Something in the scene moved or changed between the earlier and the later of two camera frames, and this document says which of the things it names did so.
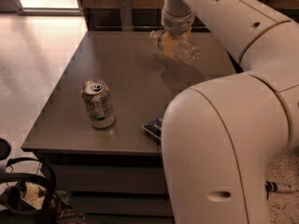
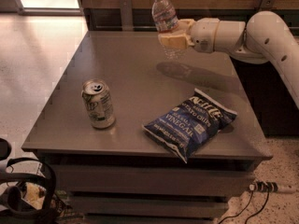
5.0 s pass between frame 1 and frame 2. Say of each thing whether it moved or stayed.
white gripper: moved
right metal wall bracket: stayed
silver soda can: stayed
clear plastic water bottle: moved
